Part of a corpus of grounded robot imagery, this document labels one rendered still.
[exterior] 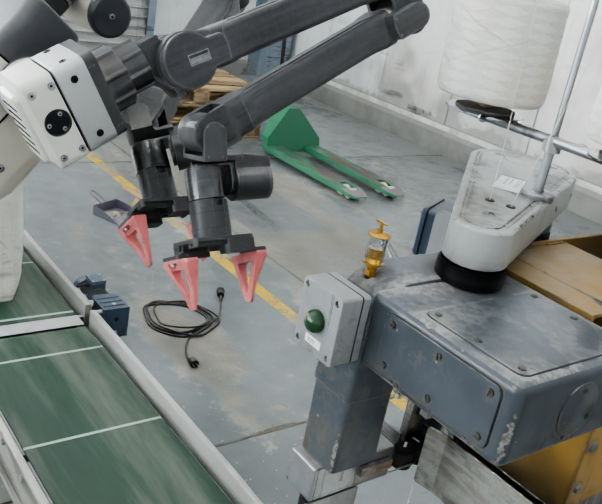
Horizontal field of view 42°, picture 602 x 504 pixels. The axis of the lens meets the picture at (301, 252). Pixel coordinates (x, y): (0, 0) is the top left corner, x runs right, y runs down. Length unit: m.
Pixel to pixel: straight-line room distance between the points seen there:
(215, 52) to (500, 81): 0.40
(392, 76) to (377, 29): 7.15
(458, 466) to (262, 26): 0.67
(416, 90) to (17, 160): 7.10
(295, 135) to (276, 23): 5.52
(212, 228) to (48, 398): 1.34
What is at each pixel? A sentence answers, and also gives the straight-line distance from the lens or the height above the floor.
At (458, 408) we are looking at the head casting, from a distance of 0.88.
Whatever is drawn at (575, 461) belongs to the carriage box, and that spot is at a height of 1.12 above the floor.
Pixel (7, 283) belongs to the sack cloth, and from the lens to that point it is 2.89.
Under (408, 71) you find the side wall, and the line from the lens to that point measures 8.25.
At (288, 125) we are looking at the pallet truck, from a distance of 6.64.
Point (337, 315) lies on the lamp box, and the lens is 0.92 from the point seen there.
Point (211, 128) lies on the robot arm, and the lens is 1.12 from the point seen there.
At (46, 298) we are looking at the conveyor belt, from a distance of 2.93.
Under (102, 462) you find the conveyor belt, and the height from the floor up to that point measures 0.38.
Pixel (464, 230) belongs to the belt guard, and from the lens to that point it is 0.98.
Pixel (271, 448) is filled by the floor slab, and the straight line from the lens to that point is 2.92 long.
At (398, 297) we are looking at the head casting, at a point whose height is 1.34.
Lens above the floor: 1.70
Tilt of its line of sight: 21 degrees down
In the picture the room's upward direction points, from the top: 11 degrees clockwise
